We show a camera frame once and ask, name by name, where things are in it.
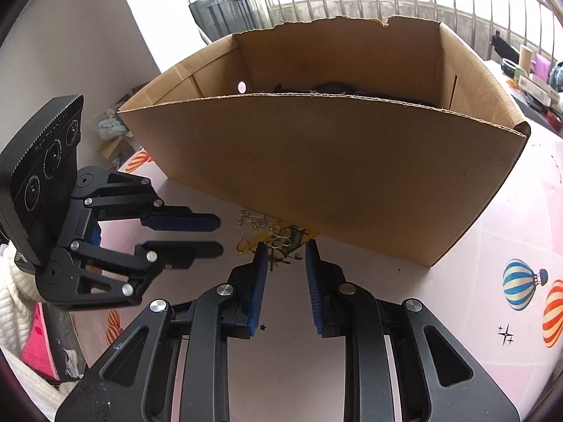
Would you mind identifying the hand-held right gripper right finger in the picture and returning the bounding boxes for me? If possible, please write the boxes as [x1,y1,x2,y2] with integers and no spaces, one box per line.
[305,239,520,422]

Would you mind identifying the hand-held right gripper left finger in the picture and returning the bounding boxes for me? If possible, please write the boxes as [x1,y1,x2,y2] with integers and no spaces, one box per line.
[55,242,270,422]

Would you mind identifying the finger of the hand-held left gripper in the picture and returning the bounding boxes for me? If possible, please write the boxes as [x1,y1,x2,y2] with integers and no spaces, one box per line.
[70,166,221,234]
[34,241,224,308]

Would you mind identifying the gold jewellery pieces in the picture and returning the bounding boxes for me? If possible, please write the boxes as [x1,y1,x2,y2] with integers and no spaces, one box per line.
[238,210,267,228]

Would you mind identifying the brown cardboard box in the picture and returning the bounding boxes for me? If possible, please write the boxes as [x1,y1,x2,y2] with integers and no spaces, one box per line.
[118,15,531,268]

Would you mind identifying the person's left forearm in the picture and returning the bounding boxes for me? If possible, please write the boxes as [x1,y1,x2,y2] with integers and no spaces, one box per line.
[0,246,45,352]

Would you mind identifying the cardboard box with clutter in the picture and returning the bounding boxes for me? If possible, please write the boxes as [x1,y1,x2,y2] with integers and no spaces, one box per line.
[96,132,133,162]

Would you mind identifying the blue white plastic bag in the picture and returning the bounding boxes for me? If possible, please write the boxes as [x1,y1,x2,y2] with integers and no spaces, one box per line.
[97,116,128,140]

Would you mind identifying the pink printed table cover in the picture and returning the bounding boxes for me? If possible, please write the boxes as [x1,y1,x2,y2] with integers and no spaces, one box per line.
[70,141,563,422]

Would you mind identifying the black wrist watch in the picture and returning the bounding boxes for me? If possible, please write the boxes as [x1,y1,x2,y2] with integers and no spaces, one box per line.
[270,80,438,108]

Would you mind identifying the person's white knit sweater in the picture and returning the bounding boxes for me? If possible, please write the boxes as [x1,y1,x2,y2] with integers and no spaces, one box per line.
[4,352,82,422]

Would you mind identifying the dark grey laundry bin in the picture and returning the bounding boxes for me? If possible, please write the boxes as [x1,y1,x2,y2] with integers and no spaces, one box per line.
[188,0,260,45]

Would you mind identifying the grey side table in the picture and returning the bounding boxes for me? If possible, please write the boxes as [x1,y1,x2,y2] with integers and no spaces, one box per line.
[484,59,563,133]

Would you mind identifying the metal balcony railing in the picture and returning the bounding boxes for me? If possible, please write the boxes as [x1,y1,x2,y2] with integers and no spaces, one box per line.
[255,0,563,66]

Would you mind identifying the white flat box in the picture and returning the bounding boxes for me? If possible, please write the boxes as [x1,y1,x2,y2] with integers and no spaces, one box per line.
[518,74,561,103]

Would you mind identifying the black stand device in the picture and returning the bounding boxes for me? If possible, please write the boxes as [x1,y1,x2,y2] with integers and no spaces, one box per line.
[490,31,522,60]

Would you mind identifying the pink cup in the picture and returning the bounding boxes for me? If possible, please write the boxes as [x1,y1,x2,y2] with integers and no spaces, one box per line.
[534,53,553,81]

